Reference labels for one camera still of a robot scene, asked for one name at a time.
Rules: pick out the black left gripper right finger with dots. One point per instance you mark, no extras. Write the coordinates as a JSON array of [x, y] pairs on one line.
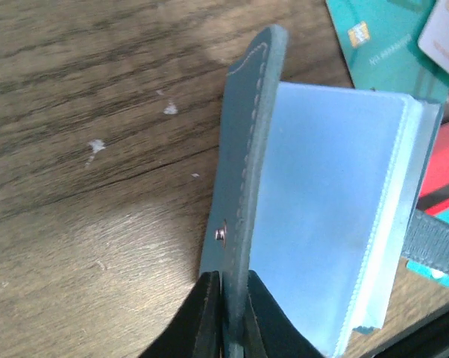
[[267, 330]]

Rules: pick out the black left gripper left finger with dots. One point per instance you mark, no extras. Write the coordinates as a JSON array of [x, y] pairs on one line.
[[196, 328]]

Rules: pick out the red card black stripe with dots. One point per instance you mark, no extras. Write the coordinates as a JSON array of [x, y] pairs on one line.
[[434, 196]]

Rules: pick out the white card pagoda print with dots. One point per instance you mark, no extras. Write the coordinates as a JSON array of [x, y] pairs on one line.
[[434, 38]]

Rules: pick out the blue card holder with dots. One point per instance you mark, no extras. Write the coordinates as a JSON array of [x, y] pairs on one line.
[[315, 190]]

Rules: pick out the teal card front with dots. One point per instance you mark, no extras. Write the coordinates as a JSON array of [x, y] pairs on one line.
[[426, 245]]

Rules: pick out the teal card left pile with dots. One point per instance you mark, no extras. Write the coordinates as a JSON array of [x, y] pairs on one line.
[[379, 41]]

